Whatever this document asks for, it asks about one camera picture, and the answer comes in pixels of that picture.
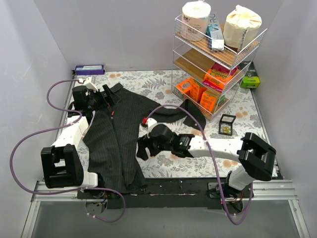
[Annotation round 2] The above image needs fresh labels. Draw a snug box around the black pinstriped shirt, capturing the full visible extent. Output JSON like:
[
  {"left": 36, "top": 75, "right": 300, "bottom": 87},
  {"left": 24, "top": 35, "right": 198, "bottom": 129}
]
[{"left": 83, "top": 83, "right": 199, "bottom": 193}]

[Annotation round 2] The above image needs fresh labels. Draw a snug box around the gold brooch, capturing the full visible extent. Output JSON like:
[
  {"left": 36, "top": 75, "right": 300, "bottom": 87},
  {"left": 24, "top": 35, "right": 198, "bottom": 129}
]
[{"left": 222, "top": 126, "right": 231, "bottom": 134}]

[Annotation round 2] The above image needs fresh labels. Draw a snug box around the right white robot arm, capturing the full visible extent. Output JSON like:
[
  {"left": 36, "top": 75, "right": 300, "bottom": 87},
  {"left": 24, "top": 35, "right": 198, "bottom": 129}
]
[{"left": 137, "top": 124, "right": 276, "bottom": 197}]

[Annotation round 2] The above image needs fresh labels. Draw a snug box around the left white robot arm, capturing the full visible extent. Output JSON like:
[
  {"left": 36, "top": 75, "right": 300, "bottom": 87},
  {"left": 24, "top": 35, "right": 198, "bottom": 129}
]
[{"left": 41, "top": 83, "right": 114, "bottom": 198}]

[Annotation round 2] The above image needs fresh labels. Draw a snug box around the black brooch display box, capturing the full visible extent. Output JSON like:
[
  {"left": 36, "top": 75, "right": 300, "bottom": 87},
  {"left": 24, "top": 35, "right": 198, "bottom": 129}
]
[{"left": 218, "top": 114, "right": 236, "bottom": 136}]

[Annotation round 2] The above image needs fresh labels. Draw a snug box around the purple flat box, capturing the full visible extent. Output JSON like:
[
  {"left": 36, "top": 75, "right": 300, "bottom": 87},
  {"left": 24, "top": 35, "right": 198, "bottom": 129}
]
[{"left": 74, "top": 65, "right": 105, "bottom": 76}]

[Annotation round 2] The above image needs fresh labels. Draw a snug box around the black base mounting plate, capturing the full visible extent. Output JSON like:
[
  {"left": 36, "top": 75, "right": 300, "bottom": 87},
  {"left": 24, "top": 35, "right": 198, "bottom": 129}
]
[{"left": 76, "top": 178, "right": 248, "bottom": 211}]

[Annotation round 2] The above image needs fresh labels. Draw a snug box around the orange box left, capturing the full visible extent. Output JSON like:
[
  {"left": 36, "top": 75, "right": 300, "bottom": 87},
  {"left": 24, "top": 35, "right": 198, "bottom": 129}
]
[{"left": 176, "top": 77, "right": 207, "bottom": 102}]

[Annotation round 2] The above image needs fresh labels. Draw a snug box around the orange pink snack box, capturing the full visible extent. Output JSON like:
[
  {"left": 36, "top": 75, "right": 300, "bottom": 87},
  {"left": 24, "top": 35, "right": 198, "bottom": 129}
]
[{"left": 203, "top": 62, "right": 239, "bottom": 92}]

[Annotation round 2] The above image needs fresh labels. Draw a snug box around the green black box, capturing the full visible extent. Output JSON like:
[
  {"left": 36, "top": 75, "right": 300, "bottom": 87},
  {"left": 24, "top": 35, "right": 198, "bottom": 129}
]
[{"left": 239, "top": 61, "right": 260, "bottom": 89}]

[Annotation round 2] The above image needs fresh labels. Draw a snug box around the blue white toothpaste box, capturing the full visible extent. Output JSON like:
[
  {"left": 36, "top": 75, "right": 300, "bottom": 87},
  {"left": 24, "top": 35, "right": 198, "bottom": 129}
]
[{"left": 206, "top": 12, "right": 224, "bottom": 51}]

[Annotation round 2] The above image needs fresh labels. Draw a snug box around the white toilet paper roll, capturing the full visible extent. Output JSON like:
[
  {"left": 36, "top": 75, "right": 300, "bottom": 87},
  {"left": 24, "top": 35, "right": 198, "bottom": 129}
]
[{"left": 181, "top": 0, "right": 211, "bottom": 42}]

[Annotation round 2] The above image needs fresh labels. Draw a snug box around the cream toilet paper roll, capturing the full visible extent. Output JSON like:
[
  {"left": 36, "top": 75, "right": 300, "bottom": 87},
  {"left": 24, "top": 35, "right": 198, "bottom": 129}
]
[{"left": 223, "top": 5, "right": 262, "bottom": 52}]

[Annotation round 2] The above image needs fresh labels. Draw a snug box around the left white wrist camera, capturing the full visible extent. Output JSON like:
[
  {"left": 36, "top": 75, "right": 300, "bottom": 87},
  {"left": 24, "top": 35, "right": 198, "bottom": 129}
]
[{"left": 83, "top": 76, "right": 98, "bottom": 92}]

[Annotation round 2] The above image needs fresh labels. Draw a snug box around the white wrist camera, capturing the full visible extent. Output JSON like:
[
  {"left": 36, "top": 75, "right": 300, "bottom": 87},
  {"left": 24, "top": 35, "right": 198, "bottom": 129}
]
[
  {"left": 141, "top": 118, "right": 158, "bottom": 132},
  {"left": 83, "top": 76, "right": 98, "bottom": 92}
]

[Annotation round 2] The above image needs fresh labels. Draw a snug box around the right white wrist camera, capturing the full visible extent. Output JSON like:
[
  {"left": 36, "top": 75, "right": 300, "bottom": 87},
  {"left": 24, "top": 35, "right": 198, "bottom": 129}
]
[{"left": 141, "top": 118, "right": 158, "bottom": 132}]

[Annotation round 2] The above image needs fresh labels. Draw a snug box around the white wire shelf rack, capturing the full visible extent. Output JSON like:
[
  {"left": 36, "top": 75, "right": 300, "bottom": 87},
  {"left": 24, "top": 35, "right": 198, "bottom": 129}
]
[{"left": 171, "top": 15, "right": 266, "bottom": 120}]

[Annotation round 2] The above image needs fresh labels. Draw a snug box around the aluminium frame rail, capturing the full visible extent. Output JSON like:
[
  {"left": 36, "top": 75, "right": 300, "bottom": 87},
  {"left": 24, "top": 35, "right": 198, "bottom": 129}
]
[{"left": 20, "top": 180, "right": 82, "bottom": 238}]

